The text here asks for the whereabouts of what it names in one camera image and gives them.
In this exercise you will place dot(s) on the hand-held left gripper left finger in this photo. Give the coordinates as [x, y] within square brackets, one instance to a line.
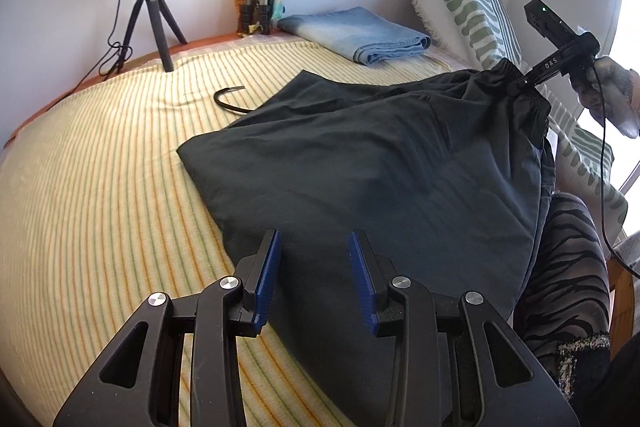
[265, 287]

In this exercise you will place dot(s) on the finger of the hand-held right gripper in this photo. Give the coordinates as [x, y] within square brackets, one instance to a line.
[529, 81]

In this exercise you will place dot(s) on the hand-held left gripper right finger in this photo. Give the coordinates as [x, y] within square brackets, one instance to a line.
[360, 292]

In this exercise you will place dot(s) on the black pants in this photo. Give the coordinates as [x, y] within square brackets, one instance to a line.
[375, 157]

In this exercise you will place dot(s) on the person's right hand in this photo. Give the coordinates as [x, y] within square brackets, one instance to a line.
[615, 92]

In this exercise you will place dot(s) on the folded blue denim cloth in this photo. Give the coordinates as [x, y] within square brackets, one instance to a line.
[360, 34]

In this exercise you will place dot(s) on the person's zebra patterned leg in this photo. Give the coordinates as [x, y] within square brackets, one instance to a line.
[565, 267]

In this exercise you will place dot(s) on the yellow striped bed blanket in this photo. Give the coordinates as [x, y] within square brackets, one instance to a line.
[100, 182]

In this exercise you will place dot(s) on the black tripod stand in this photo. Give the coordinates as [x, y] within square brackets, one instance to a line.
[150, 2]

